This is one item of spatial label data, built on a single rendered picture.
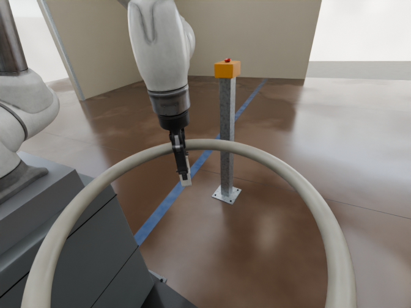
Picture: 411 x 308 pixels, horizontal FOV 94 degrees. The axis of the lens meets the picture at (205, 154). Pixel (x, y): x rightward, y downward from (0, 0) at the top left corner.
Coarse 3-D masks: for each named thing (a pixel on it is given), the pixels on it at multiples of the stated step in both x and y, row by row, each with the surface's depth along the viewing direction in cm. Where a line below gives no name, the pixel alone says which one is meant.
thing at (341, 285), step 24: (168, 144) 50; (192, 144) 50; (216, 144) 50; (240, 144) 48; (120, 168) 45; (288, 168) 40; (96, 192) 40; (312, 192) 35; (72, 216) 35; (48, 240) 31; (336, 240) 28; (48, 264) 28; (336, 264) 25; (24, 288) 26; (48, 288) 26; (336, 288) 23
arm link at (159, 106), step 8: (184, 88) 40; (152, 96) 40; (160, 96) 39; (168, 96) 39; (176, 96) 40; (184, 96) 41; (152, 104) 42; (160, 104) 40; (168, 104) 40; (176, 104) 41; (184, 104) 42; (160, 112) 42; (168, 112) 42; (176, 112) 42
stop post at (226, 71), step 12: (216, 72) 114; (228, 72) 110; (228, 84) 116; (228, 96) 120; (228, 108) 124; (228, 120) 128; (228, 132) 133; (228, 156) 144; (228, 168) 150; (228, 180) 157; (216, 192) 172; (228, 192) 164
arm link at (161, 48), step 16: (144, 0) 31; (160, 0) 31; (128, 16) 33; (144, 16) 31; (160, 16) 31; (176, 16) 33; (144, 32) 32; (160, 32) 32; (176, 32) 34; (144, 48) 33; (160, 48) 33; (176, 48) 34; (144, 64) 35; (160, 64) 35; (176, 64) 36; (144, 80) 39; (160, 80) 37; (176, 80) 38
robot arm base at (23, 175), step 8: (16, 168) 54; (24, 168) 57; (32, 168) 60; (40, 168) 60; (8, 176) 52; (16, 176) 54; (24, 176) 56; (32, 176) 57; (40, 176) 59; (0, 184) 51; (8, 184) 52; (16, 184) 54; (24, 184) 55; (0, 192) 51; (8, 192) 52; (16, 192) 54; (0, 200) 51
